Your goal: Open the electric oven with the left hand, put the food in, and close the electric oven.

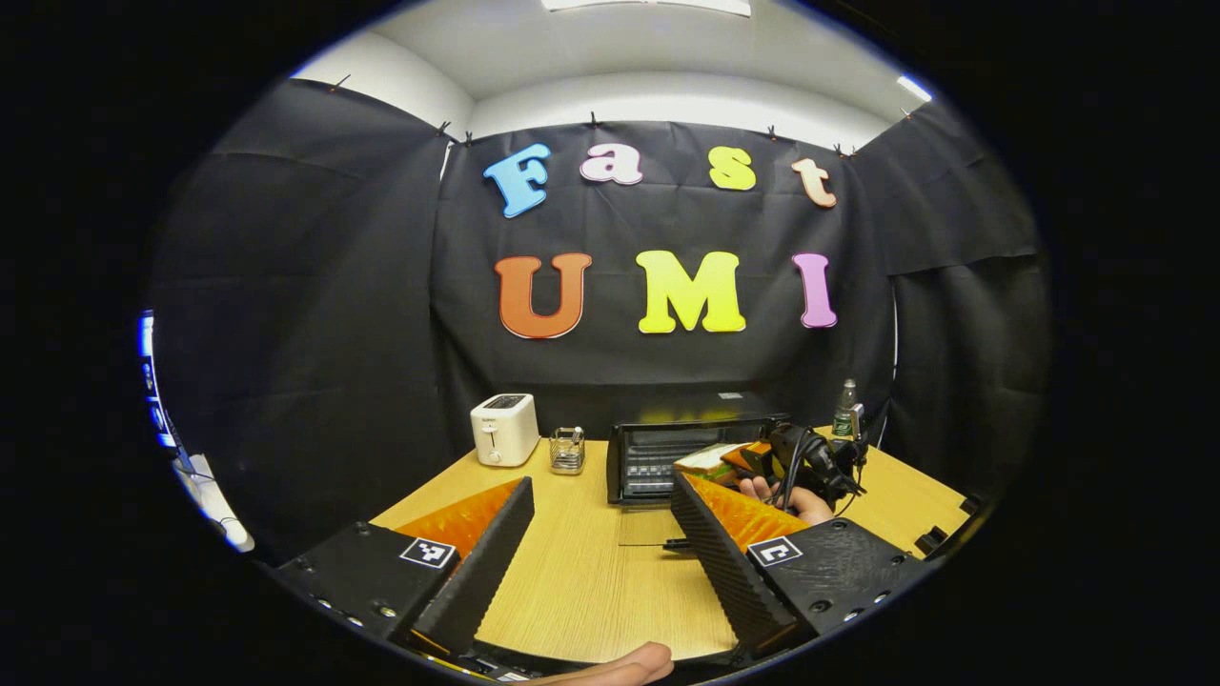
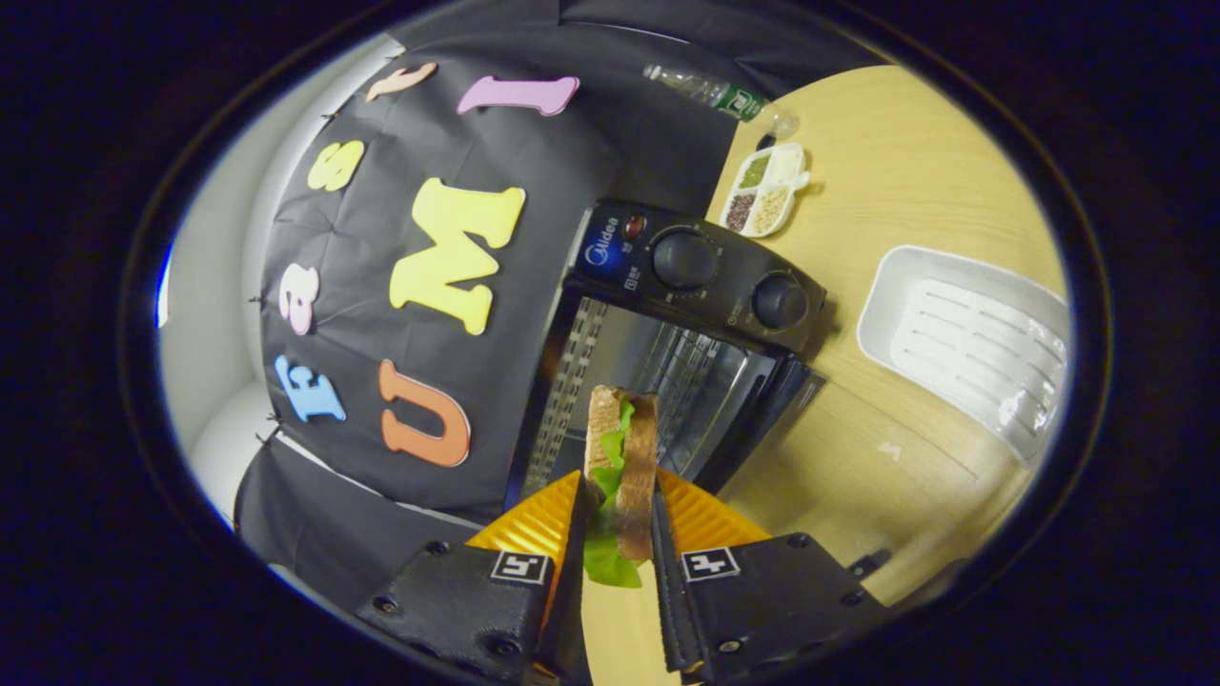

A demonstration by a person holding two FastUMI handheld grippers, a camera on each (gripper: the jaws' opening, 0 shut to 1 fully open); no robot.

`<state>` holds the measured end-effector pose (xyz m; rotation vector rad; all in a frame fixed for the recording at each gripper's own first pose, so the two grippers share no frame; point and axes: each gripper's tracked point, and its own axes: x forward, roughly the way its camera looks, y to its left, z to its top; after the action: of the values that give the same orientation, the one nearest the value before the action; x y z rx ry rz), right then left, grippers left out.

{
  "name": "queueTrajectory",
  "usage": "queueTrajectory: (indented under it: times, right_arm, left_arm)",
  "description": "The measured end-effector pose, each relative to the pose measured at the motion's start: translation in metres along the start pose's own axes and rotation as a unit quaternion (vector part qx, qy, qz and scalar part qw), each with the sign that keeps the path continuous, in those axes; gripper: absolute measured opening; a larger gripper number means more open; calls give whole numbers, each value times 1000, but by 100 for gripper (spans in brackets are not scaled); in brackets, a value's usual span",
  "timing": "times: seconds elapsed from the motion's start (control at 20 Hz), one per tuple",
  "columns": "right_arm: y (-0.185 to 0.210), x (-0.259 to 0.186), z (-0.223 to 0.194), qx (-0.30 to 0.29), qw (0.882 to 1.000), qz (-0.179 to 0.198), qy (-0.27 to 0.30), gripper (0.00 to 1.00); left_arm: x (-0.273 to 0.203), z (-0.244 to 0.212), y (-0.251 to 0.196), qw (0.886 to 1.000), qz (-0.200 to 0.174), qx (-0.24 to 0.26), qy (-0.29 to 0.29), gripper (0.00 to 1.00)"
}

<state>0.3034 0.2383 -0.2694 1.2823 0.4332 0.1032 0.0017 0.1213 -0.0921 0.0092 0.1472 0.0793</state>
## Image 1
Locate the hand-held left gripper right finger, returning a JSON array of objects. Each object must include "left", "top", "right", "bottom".
[{"left": 670, "top": 469, "right": 932, "bottom": 658}]

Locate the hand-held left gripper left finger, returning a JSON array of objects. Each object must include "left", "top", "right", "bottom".
[{"left": 274, "top": 475, "right": 536, "bottom": 658}]

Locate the black electric oven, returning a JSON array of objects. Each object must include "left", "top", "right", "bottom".
[{"left": 606, "top": 391, "right": 794, "bottom": 555}]

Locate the clear plastic water bottle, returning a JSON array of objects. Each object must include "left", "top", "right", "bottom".
[{"left": 832, "top": 379, "right": 864, "bottom": 439}]

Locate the white toaster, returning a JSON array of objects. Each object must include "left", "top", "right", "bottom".
[{"left": 470, "top": 393, "right": 540, "bottom": 468}]

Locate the black backdrop cloth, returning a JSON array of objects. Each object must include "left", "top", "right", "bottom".
[{"left": 148, "top": 76, "right": 1049, "bottom": 563}]

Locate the lit computer screen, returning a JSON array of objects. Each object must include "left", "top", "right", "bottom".
[{"left": 138, "top": 310, "right": 182, "bottom": 449}]

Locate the ceiling light panel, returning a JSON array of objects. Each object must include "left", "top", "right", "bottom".
[{"left": 543, "top": 0, "right": 754, "bottom": 18}]

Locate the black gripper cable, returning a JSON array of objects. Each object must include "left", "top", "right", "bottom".
[{"left": 774, "top": 434, "right": 813, "bottom": 512}]

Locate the metal wire holder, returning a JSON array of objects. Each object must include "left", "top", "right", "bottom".
[{"left": 549, "top": 427, "right": 586, "bottom": 475}]

